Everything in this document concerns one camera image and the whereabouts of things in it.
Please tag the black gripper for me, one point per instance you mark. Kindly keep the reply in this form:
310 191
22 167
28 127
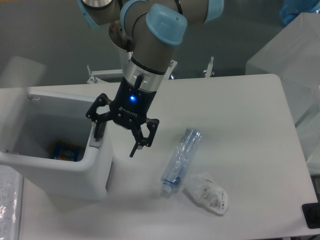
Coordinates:
133 107

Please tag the white push-lid trash can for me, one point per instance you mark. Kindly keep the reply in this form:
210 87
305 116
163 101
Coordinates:
32 120

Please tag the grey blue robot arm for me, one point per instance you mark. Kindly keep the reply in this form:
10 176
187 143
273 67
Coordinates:
155 28

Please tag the colourful snack packet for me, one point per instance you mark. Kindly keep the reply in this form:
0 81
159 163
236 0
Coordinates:
67 152

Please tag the crushed clear plastic bottle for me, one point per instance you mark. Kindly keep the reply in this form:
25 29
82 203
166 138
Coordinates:
179 162

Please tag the crumpled clear plastic wrapper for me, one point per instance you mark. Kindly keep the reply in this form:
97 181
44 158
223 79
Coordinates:
207 193

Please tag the clear plastic sheet document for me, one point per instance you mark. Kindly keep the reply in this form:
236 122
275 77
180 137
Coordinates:
11 194

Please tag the translucent plastic storage box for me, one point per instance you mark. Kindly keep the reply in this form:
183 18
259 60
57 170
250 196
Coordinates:
294 56

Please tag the black device at edge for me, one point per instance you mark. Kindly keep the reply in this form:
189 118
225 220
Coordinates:
311 212

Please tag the blue water jug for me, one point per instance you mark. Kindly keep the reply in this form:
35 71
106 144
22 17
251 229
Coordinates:
290 9

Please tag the white pedestal base bracket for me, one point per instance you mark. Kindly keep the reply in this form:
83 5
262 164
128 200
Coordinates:
100 76

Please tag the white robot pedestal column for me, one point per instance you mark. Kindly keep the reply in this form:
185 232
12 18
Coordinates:
124 57

